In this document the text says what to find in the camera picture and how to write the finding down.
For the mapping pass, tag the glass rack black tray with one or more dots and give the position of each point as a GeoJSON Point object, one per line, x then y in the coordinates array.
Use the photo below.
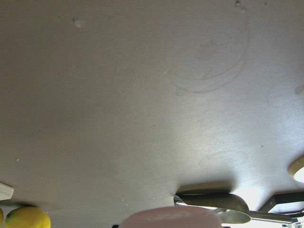
{"type": "Point", "coordinates": [284, 203]}

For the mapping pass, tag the metal scoop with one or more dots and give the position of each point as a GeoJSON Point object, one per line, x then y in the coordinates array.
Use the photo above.
{"type": "Point", "coordinates": [231, 208]}

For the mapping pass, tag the pink cup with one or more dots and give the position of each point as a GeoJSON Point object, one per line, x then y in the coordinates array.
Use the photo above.
{"type": "Point", "coordinates": [173, 217]}

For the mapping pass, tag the wooden cutting board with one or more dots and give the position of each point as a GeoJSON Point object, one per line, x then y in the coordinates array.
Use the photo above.
{"type": "Point", "coordinates": [6, 192]}

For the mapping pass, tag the yellow lemon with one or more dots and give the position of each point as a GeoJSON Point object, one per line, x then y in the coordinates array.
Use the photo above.
{"type": "Point", "coordinates": [1, 217]}
{"type": "Point", "coordinates": [27, 217]}

